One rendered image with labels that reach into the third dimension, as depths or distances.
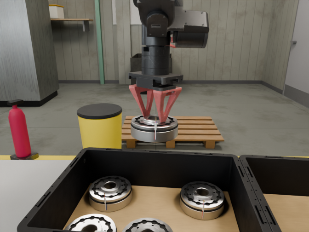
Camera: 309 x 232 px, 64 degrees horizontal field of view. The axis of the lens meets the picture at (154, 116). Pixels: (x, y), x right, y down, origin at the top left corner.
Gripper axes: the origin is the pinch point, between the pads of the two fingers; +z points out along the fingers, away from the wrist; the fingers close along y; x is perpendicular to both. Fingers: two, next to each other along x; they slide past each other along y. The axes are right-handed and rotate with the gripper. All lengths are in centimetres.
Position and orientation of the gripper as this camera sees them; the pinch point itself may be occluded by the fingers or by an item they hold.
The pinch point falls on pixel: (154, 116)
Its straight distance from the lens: 53.8
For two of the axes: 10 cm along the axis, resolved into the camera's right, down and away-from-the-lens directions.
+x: -6.8, 2.0, -7.0
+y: -7.3, -2.1, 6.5
